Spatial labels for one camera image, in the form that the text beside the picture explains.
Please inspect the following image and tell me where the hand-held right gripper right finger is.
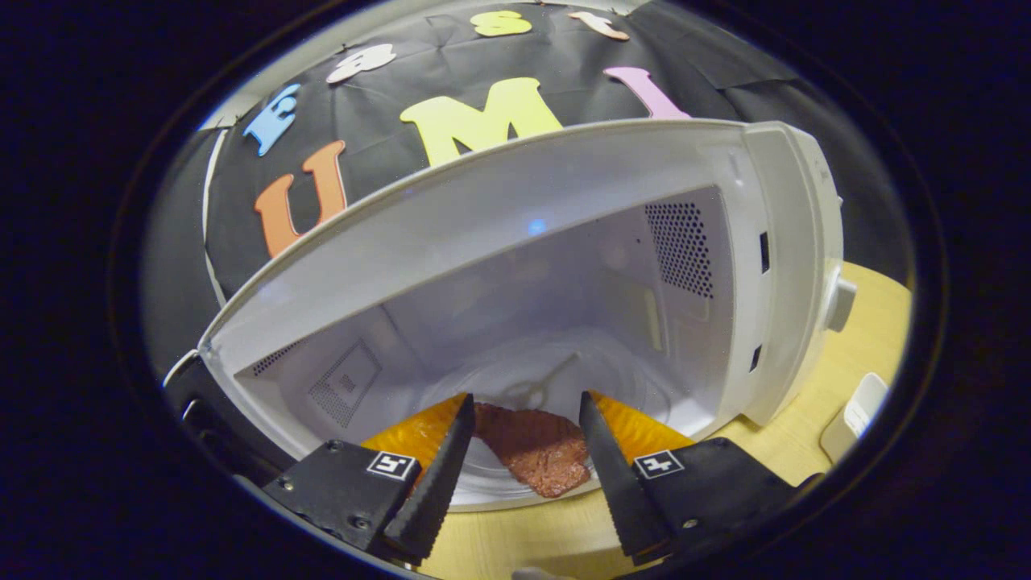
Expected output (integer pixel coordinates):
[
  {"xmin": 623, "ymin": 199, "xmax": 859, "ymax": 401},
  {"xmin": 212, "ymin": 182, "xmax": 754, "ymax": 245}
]
[{"xmin": 578, "ymin": 391, "xmax": 801, "ymax": 566}]

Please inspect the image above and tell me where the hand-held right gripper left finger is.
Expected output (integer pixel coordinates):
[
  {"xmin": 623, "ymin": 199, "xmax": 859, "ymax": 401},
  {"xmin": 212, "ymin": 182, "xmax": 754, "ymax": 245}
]
[{"xmin": 262, "ymin": 392, "xmax": 476, "ymax": 566}]

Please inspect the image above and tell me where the brown meat piece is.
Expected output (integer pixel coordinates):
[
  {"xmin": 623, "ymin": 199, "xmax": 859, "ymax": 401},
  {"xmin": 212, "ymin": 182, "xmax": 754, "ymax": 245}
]
[{"xmin": 471, "ymin": 403, "xmax": 593, "ymax": 499}]

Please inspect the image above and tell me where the white microwave oven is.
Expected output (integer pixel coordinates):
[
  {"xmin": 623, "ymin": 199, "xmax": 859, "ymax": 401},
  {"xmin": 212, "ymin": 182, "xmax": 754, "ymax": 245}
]
[{"xmin": 165, "ymin": 119, "xmax": 857, "ymax": 512}]

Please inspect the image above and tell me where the glass microwave turntable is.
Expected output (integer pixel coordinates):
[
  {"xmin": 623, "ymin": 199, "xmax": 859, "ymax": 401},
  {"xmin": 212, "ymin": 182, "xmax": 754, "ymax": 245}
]
[{"xmin": 419, "ymin": 338, "xmax": 710, "ymax": 512}]

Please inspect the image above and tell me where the white rectangular dish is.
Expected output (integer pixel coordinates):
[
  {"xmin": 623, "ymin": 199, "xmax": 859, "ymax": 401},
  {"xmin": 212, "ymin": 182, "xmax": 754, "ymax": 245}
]
[{"xmin": 820, "ymin": 372, "xmax": 889, "ymax": 465}]

